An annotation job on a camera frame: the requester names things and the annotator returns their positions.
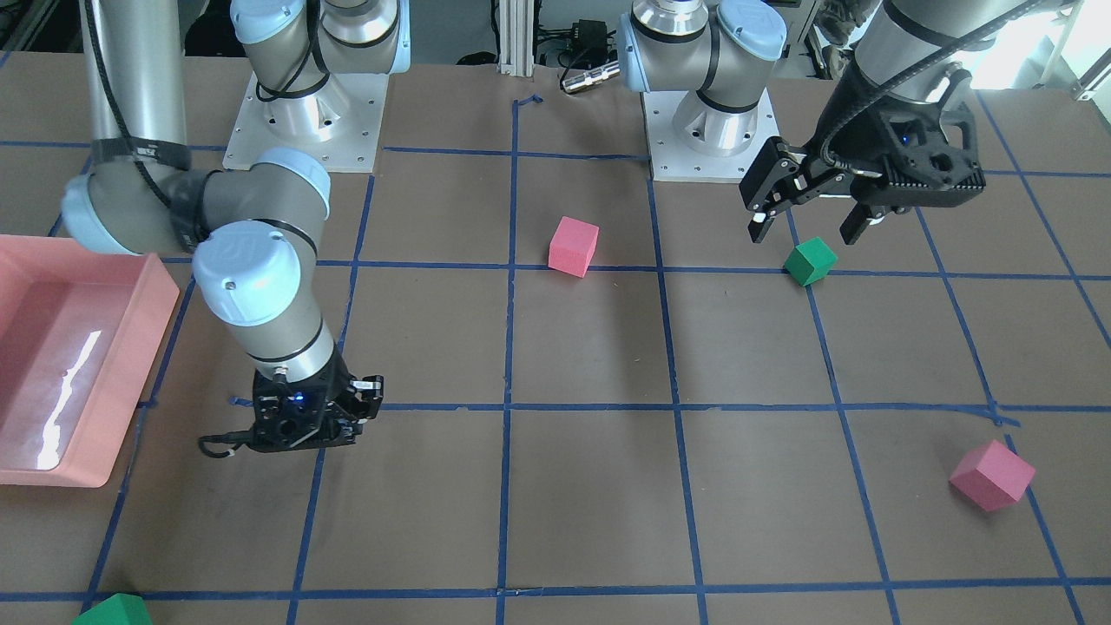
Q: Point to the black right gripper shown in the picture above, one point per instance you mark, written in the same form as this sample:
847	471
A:
365	398

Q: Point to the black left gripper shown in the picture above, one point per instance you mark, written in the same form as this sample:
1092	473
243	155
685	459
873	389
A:
849	115

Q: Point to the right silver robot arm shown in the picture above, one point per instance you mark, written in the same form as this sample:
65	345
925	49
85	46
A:
253	234

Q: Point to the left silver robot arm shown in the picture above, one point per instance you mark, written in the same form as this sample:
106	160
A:
726	54

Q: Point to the pink foam cube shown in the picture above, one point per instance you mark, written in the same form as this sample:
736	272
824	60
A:
572	246
992	476

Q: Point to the pink plastic bin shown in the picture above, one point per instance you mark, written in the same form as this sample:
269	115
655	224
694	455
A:
80	335

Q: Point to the green foam cube near bin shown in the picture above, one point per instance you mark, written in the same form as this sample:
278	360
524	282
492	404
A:
119	609

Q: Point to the pink foam cube far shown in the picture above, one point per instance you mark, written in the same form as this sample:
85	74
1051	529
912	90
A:
992	476

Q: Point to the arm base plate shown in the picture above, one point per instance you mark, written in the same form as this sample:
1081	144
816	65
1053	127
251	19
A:
339	125
689	141

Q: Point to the aluminium frame post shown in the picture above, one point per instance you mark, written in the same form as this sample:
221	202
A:
516	21

